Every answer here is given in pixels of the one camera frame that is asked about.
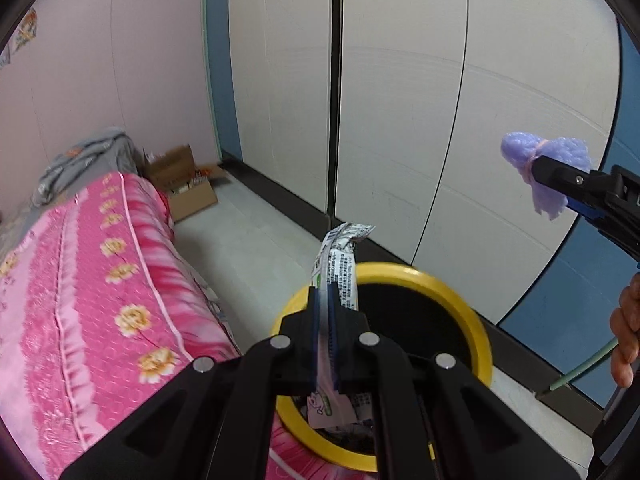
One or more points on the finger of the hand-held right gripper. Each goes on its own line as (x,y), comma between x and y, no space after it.
(590,212)
(565,177)

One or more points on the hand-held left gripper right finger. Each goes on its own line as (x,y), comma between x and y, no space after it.
(338,347)

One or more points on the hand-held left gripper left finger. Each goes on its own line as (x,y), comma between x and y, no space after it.
(314,345)

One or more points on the pale snack wrapper green print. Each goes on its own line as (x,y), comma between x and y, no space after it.
(342,265)

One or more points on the yellow trash bin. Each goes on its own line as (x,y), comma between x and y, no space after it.
(470,330)

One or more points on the person's right hand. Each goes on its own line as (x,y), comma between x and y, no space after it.
(627,330)

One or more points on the pale green tube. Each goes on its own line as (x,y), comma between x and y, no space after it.
(585,365)

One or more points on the white wardrobe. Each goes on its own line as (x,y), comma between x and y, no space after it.
(400,110)

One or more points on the open cardboard box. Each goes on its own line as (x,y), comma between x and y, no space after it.
(192,200)

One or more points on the pink floral bedsheet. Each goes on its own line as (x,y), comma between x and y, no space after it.
(100,285)

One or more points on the tall cardboard box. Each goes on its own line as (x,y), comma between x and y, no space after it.
(170,165)

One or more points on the folded grey blanket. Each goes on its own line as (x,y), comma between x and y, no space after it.
(85,160)

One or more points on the grey patterned bedsheet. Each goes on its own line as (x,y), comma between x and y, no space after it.
(20,220)

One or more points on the cluster of wall posters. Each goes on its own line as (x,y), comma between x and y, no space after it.
(20,35)

